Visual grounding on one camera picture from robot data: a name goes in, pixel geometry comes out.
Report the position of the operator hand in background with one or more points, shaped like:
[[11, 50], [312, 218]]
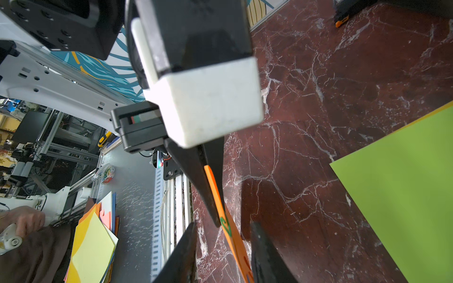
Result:
[[27, 220]]

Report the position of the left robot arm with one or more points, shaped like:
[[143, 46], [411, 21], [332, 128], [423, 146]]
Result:
[[91, 27]]

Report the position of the yellow paper sheet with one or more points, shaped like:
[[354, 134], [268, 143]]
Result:
[[446, 106]]

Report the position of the green paperclip on orange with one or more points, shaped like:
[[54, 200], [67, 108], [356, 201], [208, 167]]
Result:
[[226, 226]]

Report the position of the orange paper sheet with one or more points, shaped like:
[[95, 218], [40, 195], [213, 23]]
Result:
[[231, 231]]

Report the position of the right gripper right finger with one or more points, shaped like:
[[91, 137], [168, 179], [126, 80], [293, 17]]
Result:
[[267, 264]]

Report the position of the lime green paper sheet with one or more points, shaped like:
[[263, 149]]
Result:
[[403, 185]]

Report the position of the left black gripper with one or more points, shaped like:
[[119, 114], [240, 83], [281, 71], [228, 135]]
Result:
[[141, 128]]

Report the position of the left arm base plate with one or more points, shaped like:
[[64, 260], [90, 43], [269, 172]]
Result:
[[171, 169]]

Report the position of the aluminium front frame rail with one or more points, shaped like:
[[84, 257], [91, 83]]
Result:
[[172, 213]]

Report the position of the stack of coloured paper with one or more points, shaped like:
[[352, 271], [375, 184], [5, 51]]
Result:
[[94, 244]]

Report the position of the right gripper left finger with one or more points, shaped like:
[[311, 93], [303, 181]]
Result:
[[179, 268]]

